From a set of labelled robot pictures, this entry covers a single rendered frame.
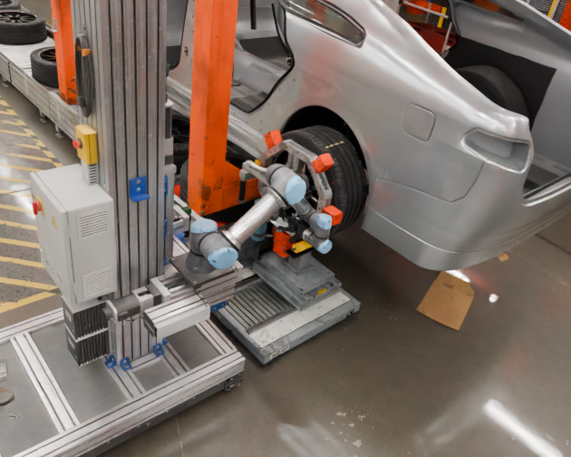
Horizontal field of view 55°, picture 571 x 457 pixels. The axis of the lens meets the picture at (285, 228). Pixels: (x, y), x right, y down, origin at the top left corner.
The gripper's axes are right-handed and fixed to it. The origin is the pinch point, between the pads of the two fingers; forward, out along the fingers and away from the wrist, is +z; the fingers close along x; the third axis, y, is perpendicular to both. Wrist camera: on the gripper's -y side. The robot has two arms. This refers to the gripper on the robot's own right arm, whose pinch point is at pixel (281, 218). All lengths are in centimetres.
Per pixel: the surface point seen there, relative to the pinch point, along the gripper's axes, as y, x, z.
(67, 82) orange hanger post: -11, 8, 253
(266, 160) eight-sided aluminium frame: 11.3, -21.0, 40.0
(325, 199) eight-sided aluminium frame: 11.0, -21.8, -10.0
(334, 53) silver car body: 78, -44, 22
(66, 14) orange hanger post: 41, 4, 253
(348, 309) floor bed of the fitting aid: -75, -52, -23
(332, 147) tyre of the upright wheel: 32.5, -35.7, 4.3
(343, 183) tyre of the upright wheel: 18.4, -32.2, -11.2
